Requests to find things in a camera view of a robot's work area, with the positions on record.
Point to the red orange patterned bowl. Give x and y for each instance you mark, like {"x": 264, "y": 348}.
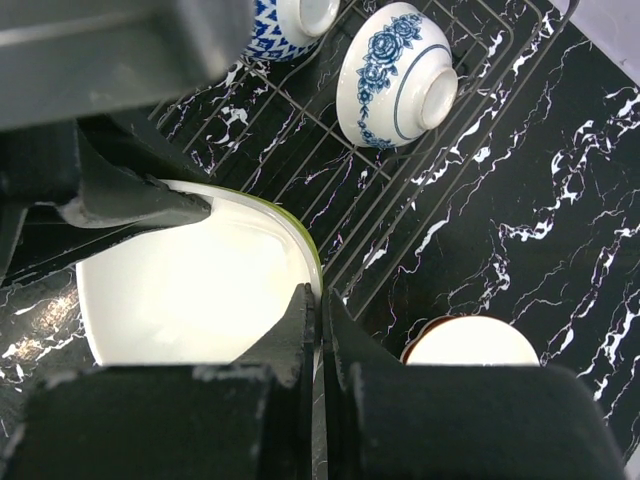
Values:
{"x": 285, "y": 30}

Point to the white top bowl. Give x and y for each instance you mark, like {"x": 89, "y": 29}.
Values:
{"x": 199, "y": 293}

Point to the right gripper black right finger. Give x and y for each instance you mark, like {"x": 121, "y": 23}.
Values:
{"x": 386, "y": 420}

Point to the dark wire dish rack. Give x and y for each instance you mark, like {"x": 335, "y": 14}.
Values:
{"x": 271, "y": 130}

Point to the blue white patterned bowl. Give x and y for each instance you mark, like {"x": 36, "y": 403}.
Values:
{"x": 397, "y": 80}

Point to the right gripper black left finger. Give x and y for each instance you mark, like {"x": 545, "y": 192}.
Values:
{"x": 249, "y": 419}

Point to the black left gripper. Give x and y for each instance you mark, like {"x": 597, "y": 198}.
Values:
{"x": 62, "y": 61}

